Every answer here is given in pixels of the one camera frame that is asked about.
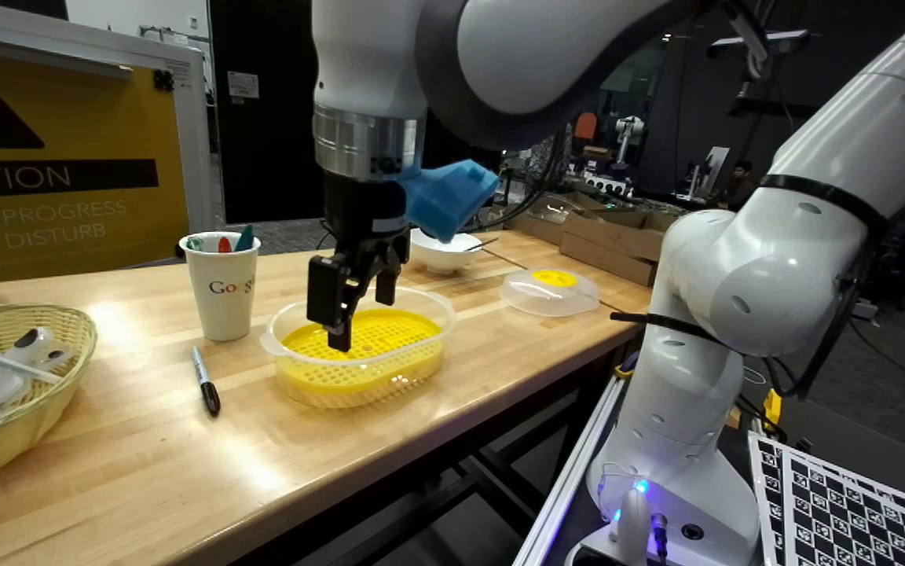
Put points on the yellow caution sign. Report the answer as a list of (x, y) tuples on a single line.
[(65, 210)]

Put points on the clear bowl with yellow contents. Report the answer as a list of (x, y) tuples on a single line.
[(550, 294)]

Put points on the black marker pen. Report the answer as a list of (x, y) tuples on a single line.
[(204, 381)]

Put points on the green marker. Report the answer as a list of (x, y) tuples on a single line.
[(246, 237)]

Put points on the white paper cup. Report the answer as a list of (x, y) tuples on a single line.
[(221, 302)]

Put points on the white robot stand rail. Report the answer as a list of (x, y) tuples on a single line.
[(568, 483)]

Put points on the wicker basket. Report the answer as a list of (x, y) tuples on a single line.
[(29, 429)]

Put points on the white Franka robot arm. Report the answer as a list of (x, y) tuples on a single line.
[(767, 272)]

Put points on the cardboard box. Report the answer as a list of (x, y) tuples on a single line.
[(598, 239)]

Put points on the red marker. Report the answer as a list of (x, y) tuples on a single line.
[(224, 245)]

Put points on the clear lunchbox with yellow strainer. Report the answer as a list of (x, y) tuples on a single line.
[(391, 364)]

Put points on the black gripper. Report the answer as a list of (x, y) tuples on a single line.
[(362, 222)]

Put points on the white black capped object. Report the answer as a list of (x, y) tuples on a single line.
[(14, 370)]

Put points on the checkered calibration board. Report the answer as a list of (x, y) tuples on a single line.
[(841, 513)]

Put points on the white ceramic bowl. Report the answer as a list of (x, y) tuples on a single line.
[(448, 255)]

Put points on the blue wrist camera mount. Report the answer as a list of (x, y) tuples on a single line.
[(448, 201)]

